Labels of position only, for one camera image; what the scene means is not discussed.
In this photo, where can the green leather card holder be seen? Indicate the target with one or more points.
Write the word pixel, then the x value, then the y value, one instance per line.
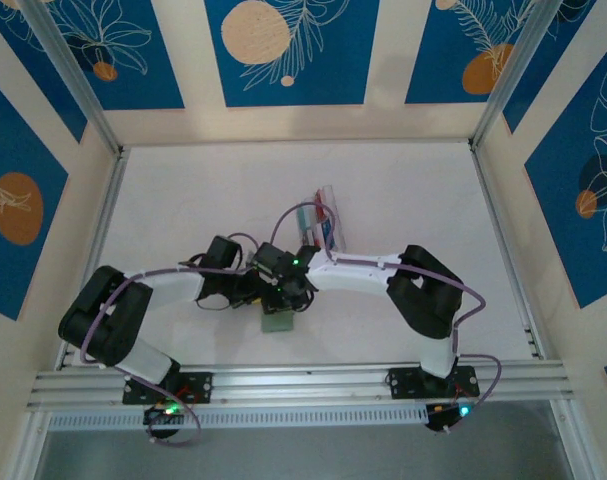
pixel 278 324

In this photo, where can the blue credit card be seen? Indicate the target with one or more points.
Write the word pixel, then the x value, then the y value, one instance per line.
pixel 325 233

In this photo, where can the clear acrylic card box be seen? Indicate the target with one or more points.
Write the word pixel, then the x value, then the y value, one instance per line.
pixel 337 205

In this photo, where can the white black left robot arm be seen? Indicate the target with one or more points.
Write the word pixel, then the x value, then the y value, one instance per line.
pixel 173 287

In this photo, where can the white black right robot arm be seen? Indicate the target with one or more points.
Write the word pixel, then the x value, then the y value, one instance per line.
pixel 353 274

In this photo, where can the teal credit card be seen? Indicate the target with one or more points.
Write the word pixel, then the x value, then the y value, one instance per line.
pixel 303 218

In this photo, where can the red credit card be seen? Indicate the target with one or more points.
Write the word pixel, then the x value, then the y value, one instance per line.
pixel 319 200

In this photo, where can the black controller board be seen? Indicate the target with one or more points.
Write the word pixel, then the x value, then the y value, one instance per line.
pixel 443 417
pixel 158 415

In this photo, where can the aluminium frame rail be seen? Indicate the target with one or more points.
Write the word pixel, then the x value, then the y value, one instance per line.
pixel 303 385

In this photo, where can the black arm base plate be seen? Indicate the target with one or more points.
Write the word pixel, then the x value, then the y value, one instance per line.
pixel 133 392
pixel 403 382

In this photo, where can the aluminium table edge rail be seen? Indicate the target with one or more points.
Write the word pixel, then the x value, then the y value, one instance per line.
pixel 506 250
pixel 97 250

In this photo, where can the blue floral wall panel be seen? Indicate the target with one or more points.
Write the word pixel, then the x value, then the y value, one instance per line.
pixel 43 85
pixel 13 150
pixel 333 75
pixel 558 50
pixel 148 75
pixel 558 200
pixel 433 75

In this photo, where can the aluminium frame post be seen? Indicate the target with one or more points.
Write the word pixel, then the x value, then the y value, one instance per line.
pixel 514 75
pixel 76 80

